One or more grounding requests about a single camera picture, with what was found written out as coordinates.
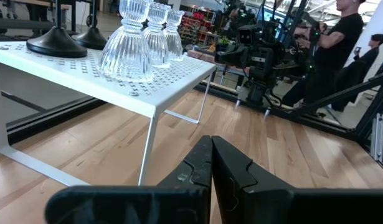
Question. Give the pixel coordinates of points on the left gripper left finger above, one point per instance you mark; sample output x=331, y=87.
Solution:
x=197, y=168

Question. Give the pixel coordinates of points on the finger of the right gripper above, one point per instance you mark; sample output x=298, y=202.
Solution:
x=234, y=56

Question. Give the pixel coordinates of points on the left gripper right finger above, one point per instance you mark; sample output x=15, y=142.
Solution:
x=231, y=174

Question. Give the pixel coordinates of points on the tall black candlestick holder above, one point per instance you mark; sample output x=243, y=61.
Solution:
x=91, y=39
x=57, y=43

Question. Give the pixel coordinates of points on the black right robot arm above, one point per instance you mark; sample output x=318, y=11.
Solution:
x=287, y=53

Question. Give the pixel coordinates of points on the red storage bins rack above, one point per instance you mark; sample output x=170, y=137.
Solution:
x=199, y=21

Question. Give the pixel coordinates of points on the person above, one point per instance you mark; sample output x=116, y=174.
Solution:
x=365, y=62
x=343, y=37

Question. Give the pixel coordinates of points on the white perforated shelf riser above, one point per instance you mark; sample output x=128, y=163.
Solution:
x=85, y=81

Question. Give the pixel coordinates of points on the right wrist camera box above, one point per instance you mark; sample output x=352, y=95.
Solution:
x=247, y=35

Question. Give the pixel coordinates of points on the silver frame bracket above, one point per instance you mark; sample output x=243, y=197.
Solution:
x=378, y=137

